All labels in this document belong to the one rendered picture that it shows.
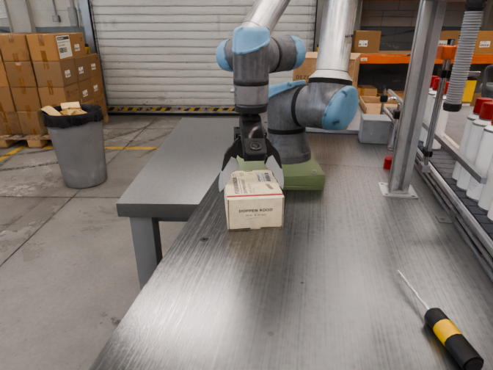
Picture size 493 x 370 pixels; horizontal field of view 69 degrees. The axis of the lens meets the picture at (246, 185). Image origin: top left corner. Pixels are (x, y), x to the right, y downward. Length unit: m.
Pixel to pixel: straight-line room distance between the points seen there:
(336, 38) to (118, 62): 4.78
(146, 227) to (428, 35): 0.82
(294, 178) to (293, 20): 4.39
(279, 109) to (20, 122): 3.80
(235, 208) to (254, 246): 0.09
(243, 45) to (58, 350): 1.47
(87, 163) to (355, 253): 2.66
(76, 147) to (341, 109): 2.45
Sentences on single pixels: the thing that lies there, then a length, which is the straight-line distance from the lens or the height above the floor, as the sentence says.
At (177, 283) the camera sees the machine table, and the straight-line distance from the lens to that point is 0.66.
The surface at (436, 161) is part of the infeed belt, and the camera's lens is 1.17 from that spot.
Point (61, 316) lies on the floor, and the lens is 1.98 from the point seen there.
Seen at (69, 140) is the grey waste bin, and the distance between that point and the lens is 3.10.
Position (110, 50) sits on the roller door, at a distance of 5.61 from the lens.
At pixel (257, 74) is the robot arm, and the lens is 0.75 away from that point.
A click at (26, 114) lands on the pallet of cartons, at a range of 4.52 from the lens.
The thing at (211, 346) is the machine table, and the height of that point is 0.83.
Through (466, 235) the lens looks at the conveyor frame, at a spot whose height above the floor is 0.84.
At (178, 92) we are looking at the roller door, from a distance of 5.43.
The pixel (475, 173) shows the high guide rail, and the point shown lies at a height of 0.96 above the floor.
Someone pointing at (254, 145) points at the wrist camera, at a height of 1.02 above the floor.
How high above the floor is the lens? 1.24
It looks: 24 degrees down
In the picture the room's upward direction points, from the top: straight up
